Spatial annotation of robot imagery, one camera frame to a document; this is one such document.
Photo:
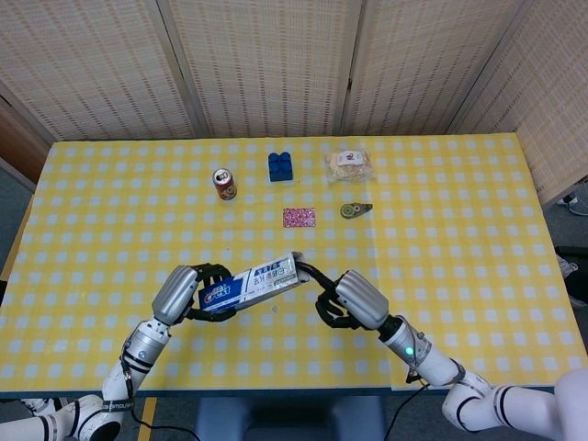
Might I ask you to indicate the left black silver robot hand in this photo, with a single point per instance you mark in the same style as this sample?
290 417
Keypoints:
174 294

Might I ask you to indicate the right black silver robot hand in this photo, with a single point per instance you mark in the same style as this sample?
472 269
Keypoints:
363 301

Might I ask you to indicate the blue white toothpaste box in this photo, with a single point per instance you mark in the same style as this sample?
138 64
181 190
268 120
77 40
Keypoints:
257 282

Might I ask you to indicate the yellow white checkered tablecloth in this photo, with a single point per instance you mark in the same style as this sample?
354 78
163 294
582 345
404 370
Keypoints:
275 363

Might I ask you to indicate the green correction tape dispenser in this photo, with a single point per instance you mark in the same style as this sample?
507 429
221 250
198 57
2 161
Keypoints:
351 210

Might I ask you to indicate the pink patterned card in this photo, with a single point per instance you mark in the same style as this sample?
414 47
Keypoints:
298 217

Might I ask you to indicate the red drink can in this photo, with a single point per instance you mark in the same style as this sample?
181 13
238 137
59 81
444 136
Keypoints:
225 186

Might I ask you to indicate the yellow floor tape strip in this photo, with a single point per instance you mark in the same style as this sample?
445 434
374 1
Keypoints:
148 413

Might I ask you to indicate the bagged bread pastry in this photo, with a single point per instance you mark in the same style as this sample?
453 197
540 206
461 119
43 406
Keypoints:
349 167

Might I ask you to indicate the blue building block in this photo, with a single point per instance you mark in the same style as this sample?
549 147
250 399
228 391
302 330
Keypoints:
280 167

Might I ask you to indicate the black white sneaker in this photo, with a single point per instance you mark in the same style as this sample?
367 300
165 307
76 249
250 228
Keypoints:
39 405

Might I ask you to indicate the brown wooden board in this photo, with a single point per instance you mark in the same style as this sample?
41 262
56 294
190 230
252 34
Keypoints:
18 142

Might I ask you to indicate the grey white sneaker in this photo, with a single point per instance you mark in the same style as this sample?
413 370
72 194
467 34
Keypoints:
576 206

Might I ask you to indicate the woven folding screen panel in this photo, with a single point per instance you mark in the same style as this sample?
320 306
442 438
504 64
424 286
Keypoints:
92 64
427 64
262 64
551 92

